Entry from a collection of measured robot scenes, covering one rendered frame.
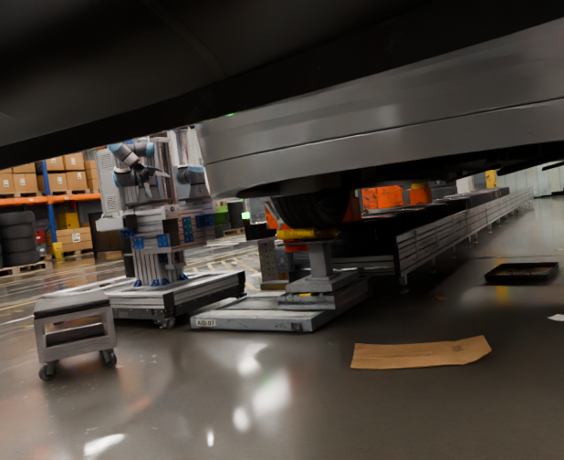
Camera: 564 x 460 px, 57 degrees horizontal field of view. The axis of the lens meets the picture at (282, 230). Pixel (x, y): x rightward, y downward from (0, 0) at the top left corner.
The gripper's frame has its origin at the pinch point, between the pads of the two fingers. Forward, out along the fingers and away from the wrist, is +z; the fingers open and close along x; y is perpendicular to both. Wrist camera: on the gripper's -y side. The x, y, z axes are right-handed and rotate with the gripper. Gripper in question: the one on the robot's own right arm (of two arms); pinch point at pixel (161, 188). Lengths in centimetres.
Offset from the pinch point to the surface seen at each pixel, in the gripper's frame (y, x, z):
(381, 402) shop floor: -135, 19, 96
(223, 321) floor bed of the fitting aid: 9, 32, 77
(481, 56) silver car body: -161, -74, 36
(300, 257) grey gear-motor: 36, -32, 97
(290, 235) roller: -3, -30, 71
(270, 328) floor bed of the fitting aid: -15, 18, 93
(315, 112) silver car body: -118, -43, 17
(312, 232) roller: -14, -38, 77
